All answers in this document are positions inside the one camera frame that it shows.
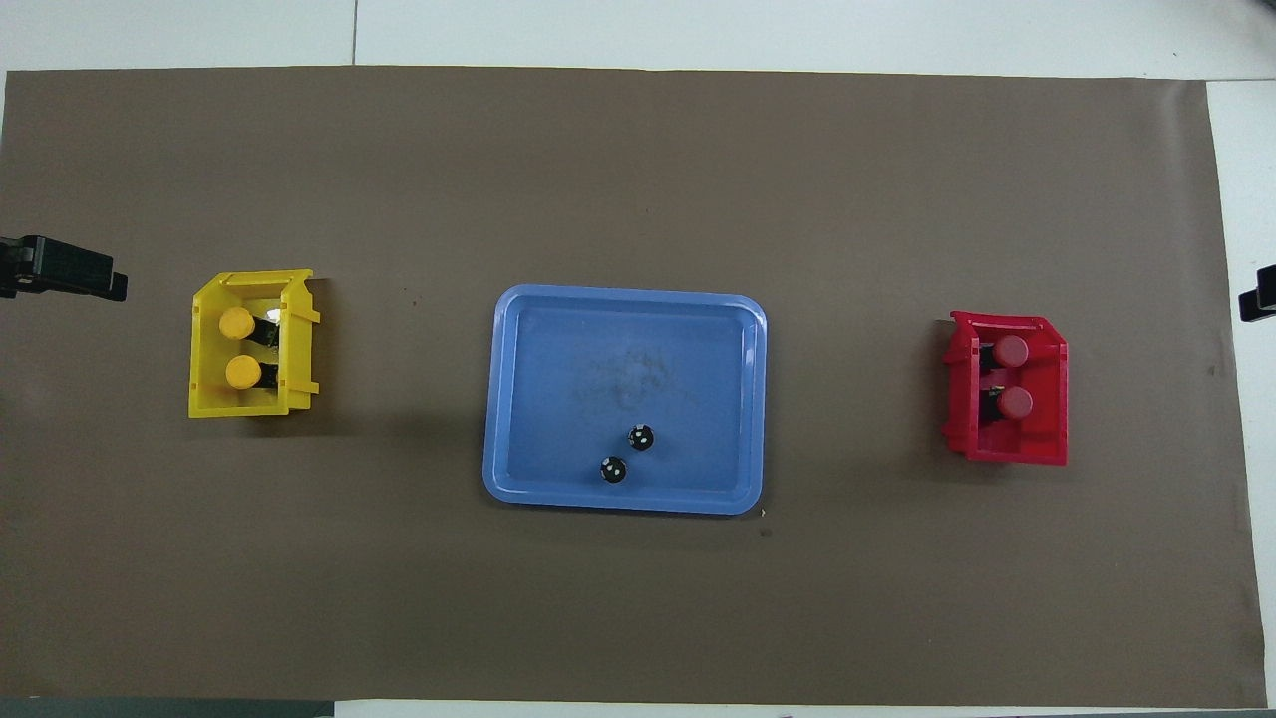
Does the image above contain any yellow plastic bin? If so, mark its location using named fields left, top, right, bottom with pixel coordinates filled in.
left=188, top=269, right=322, bottom=419

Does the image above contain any red plastic bin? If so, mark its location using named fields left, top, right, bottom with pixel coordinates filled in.
left=941, top=311, right=1070, bottom=467

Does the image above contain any brown table mat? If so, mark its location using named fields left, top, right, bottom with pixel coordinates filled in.
left=0, top=66, right=1267, bottom=705

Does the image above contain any yellow push button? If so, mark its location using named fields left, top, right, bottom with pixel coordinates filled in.
left=224, top=355, right=281, bottom=393
left=218, top=306, right=286, bottom=347

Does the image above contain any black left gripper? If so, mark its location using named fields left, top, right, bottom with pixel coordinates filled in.
left=0, top=236, right=129, bottom=302

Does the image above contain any blue plastic tray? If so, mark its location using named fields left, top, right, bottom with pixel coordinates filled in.
left=482, top=284, right=769, bottom=517

